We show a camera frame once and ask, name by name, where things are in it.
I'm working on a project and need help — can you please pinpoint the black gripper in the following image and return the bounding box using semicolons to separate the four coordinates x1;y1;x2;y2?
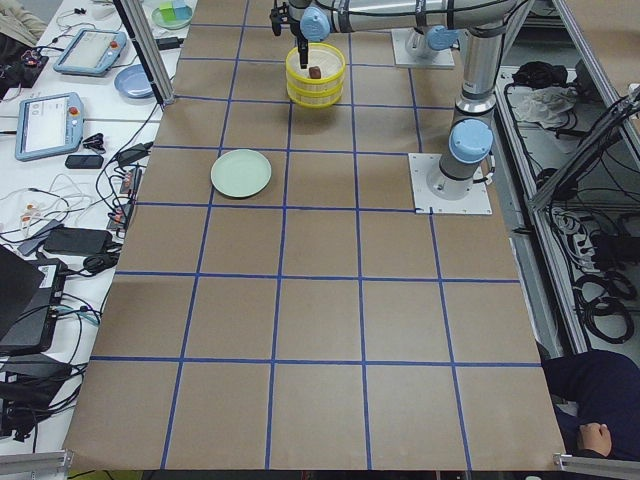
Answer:
297;34;308;69

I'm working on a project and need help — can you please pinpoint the brown round bun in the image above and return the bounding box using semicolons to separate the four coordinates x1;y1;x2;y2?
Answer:
308;66;322;79

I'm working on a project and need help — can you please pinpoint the yellow steamer basket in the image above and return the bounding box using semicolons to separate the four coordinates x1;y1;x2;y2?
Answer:
286;83;343;109
285;43;346;93

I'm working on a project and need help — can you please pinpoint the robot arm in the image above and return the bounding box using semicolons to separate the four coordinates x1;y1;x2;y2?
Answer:
269;0;517;196
405;25;459;57

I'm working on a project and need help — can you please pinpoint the person's hand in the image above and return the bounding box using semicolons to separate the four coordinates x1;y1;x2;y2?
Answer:
578;423;612;457

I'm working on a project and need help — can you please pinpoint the pale green plate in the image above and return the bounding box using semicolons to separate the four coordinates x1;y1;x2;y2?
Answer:
210;149;272;198

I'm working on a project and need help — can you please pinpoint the green bowl with blocks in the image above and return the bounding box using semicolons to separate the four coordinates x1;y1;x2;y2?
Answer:
151;0;193;30

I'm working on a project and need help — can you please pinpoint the blue plate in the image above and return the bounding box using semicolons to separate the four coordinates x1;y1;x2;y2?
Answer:
114;64;153;99

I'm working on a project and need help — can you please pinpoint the far teach pendant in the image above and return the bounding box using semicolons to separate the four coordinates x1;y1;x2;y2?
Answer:
53;29;128;77

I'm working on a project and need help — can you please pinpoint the teach pendant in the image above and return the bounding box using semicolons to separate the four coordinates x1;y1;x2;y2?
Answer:
15;92;84;162
53;29;128;77

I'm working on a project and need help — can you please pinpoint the black phone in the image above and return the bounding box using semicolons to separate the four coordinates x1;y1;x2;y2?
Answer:
65;154;104;170

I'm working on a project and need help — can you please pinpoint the near teach pendant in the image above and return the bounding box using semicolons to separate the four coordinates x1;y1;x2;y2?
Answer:
15;92;84;162

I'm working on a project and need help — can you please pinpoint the black power adapter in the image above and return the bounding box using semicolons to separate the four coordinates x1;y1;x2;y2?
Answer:
43;227;112;256

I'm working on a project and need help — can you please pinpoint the black laptop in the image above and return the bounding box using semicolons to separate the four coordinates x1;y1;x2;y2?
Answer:
1;246;65;356

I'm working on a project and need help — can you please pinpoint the person in dark clothes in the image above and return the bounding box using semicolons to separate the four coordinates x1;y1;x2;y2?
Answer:
542;350;639;461

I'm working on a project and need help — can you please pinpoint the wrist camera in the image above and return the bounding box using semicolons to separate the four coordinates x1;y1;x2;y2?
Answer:
269;6;286;36

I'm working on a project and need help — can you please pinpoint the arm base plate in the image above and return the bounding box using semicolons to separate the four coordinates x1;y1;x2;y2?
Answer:
408;153;492;215
391;25;459;69

